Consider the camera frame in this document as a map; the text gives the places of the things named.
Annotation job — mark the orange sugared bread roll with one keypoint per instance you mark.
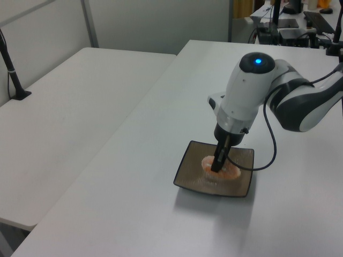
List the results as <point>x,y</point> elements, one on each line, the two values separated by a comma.
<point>230,171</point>

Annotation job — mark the black electronics box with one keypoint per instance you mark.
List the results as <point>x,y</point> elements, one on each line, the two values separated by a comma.
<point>268,36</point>

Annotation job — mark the white bottle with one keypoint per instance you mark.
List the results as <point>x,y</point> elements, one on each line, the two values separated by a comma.
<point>312,3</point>

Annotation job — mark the black camera pole with base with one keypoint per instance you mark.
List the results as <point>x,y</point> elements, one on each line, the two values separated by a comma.
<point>13,77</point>

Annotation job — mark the black camera pole with clamp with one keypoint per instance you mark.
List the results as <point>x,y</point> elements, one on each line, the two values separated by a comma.
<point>336,34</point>

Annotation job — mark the square brown ceramic plate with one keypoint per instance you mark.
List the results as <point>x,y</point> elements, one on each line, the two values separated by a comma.
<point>195,174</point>

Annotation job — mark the black monitor stand pole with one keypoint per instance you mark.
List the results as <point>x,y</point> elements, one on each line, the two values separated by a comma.
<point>276,13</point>

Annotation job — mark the yellow panel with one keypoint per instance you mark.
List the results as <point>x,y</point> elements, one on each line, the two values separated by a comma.
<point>242,8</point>

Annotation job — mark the black keyboard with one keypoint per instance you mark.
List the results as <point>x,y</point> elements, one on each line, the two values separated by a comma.
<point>319,21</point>

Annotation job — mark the black flat device with ports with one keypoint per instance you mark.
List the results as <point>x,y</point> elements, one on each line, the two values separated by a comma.
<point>296,37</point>

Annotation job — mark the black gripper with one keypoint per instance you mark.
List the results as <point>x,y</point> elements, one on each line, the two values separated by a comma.
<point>233,135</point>

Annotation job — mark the dark flat pad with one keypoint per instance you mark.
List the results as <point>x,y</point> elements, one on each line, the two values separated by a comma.
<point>289,23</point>

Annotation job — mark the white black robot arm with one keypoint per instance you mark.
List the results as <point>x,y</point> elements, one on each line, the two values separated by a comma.
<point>246,88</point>

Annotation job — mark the black computer mouse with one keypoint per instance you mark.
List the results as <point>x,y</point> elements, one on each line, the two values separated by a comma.
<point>326,11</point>

